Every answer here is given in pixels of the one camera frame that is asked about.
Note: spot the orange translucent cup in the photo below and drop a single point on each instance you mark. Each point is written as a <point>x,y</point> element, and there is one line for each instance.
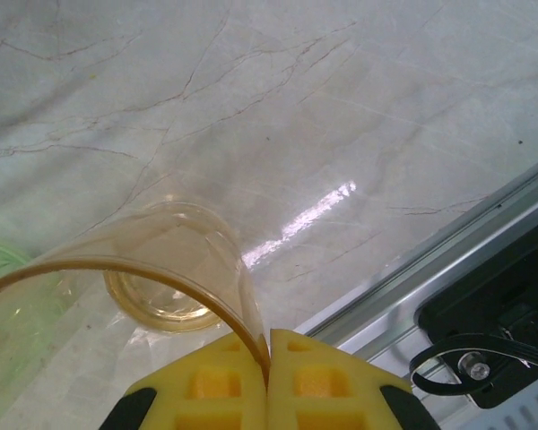
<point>116,264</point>

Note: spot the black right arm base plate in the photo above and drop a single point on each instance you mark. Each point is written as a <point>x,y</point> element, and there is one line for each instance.
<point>475,309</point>

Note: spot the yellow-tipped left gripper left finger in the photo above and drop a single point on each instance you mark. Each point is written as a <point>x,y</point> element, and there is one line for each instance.
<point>215,389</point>

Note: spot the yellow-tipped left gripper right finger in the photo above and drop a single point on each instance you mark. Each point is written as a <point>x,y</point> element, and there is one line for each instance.
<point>323,389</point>

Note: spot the small light green cup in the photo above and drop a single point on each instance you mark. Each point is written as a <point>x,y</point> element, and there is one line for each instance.
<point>0,260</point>

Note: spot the wide aluminium extrusion rail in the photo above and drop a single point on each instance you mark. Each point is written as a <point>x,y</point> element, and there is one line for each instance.
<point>385,295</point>

